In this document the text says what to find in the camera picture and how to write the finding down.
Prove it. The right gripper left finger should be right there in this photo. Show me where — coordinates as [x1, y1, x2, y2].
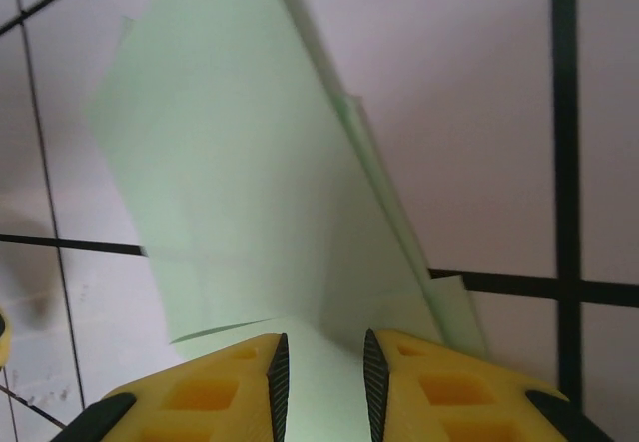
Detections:
[62, 331, 291, 442]

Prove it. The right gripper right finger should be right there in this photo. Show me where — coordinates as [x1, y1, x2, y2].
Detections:
[362, 327, 613, 442]

